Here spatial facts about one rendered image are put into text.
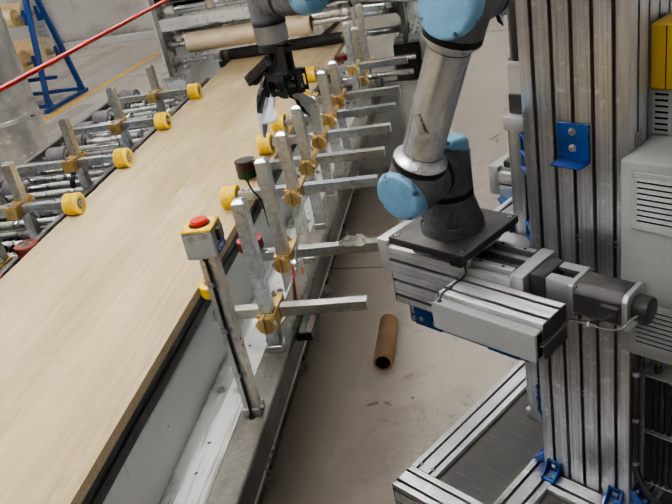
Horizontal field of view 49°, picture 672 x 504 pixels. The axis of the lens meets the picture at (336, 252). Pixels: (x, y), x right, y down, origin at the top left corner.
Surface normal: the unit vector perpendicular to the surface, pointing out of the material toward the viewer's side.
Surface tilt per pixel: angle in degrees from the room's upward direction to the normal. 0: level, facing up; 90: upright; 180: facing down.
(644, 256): 90
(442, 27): 83
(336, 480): 0
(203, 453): 0
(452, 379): 0
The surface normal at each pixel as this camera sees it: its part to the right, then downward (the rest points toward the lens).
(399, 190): -0.62, 0.55
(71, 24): -0.25, 0.49
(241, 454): -0.18, -0.87
